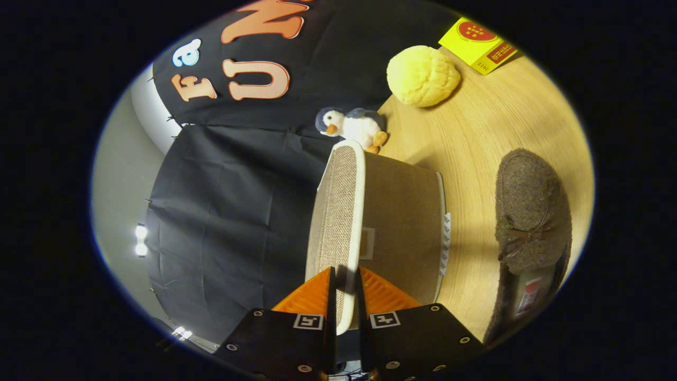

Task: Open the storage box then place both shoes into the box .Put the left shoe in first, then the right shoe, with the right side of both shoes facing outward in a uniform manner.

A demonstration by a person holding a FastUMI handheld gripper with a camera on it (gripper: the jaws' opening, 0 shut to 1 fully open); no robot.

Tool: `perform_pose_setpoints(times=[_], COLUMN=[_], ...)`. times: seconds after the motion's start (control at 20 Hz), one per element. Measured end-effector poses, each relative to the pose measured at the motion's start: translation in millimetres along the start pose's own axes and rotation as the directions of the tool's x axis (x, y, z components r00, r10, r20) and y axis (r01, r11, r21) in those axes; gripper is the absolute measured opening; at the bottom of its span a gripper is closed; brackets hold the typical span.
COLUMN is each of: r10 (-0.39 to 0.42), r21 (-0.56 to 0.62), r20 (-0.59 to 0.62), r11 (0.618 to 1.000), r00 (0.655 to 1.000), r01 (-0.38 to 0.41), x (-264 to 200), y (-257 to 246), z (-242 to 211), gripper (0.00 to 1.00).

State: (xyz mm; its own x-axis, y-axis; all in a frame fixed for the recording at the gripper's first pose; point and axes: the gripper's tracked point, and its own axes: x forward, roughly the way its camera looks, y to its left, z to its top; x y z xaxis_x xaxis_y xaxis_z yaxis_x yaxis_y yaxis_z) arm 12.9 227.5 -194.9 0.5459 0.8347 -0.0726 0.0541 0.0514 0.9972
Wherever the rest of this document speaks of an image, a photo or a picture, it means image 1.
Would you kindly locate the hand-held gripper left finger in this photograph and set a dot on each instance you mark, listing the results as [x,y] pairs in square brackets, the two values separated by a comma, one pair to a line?
[332,328]

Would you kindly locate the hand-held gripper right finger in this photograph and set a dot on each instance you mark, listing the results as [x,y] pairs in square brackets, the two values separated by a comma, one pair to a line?
[362,328]

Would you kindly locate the beige fabric storage box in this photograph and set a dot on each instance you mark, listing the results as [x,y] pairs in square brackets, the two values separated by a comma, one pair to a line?
[402,211]

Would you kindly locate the brown fuzzy shoe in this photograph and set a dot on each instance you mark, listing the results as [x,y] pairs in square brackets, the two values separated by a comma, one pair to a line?
[529,211]

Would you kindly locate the ceiling light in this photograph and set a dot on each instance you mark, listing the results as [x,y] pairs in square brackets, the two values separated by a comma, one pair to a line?
[182,333]
[140,241]

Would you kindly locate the penguin plush toy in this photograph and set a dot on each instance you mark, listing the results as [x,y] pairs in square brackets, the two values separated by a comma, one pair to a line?
[357,127]

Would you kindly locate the yellow bread-shaped plush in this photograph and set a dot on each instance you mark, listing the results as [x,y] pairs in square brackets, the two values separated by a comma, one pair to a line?
[421,76]

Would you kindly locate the yellow book with red circle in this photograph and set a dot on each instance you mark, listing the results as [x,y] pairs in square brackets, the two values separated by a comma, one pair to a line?
[470,39]

